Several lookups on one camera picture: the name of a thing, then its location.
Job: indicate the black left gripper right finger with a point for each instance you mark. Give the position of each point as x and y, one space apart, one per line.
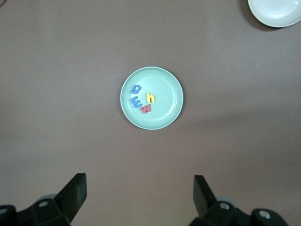
204 202

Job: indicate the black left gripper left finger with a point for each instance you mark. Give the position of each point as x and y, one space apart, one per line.
70 197

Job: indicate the red foam letter w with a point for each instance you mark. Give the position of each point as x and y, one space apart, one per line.
146 109

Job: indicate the blue foam letter m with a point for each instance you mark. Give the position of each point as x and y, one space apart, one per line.
136 102

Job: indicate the yellow foam lowercase h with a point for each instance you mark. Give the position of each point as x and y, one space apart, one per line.
148 97

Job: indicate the blue foam letter e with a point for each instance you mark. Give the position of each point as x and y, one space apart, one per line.
136 89

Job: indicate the green plate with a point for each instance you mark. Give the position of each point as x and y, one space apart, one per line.
164 113

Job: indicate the cream white plate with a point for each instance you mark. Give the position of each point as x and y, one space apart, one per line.
275 11

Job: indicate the brown table mat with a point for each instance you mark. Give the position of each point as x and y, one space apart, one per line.
70 70

